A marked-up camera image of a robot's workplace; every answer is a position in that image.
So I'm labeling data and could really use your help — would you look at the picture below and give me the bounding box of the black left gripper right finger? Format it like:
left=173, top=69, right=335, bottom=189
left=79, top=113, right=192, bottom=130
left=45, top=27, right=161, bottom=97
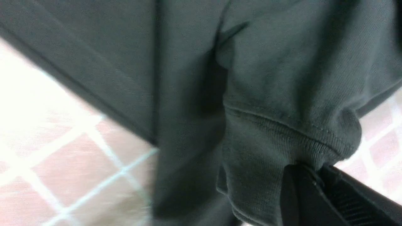
left=319, top=165, right=401, bottom=226

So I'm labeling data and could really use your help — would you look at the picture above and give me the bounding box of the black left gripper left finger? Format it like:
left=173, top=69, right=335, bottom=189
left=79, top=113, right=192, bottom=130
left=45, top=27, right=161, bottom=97
left=280, top=165, right=349, bottom=226

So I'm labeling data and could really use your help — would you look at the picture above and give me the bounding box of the pink checkered tablecloth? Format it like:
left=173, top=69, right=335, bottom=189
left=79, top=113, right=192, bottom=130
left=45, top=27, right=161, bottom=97
left=0, top=36, right=402, bottom=226

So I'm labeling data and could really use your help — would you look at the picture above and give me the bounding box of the dark gray long-sleeve top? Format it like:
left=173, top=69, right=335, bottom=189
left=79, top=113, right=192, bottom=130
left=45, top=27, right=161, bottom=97
left=1, top=0, right=401, bottom=226

